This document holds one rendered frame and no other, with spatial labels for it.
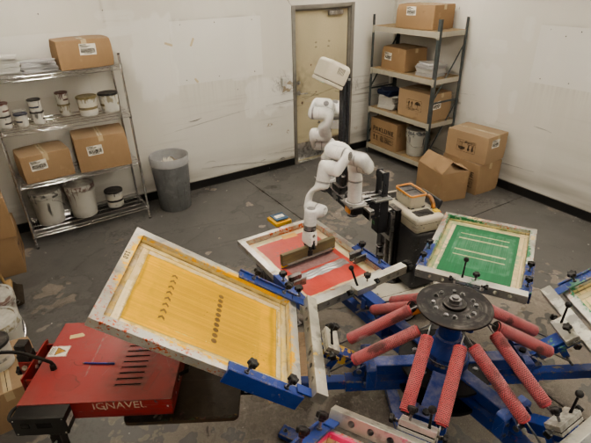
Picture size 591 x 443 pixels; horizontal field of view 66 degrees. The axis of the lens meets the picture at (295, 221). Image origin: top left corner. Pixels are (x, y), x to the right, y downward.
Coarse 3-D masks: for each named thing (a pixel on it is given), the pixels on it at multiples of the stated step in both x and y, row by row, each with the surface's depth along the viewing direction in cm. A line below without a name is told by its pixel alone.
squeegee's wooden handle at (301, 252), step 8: (320, 240) 280; (328, 240) 281; (296, 248) 273; (304, 248) 273; (320, 248) 280; (328, 248) 284; (280, 256) 269; (288, 256) 268; (296, 256) 272; (304, 256) 276
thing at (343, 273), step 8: (288, 240) 301; (296, 240) 300; (320, 256) 283; (328, 256) 283; (336, 256) 283; (344, 256) 282; (320, 264) 275; (352, 264) 275; (328, 272) 267; (336, 272) 267; (344, 272) 267; (360, 272) 266; (336, 280) 260; (344, 280) 260
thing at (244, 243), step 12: (288, 228) 309; (300, 228) 314; (324, 228) 307; (240, 240) 295; (252, 240) 296; (336, 240) 296; (252, 252) 281; (264, 264) 270; (372, 264) 269; (336, 288) 248
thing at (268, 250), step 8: (280, 240) 301; (264, 248) 293; (272, 248) 292; (280, 248) 292; (272, 256) 284; (280, 264) 276; (296, 264) 276; (304, 264) 276; (312, 264) 276; (288, 272) 268; (312, 280) 261; (320, 280) 260; (328, 280) 260; (304, 288) 254; (312, 288) 254; (320, 288) 254; (328, 288) 254
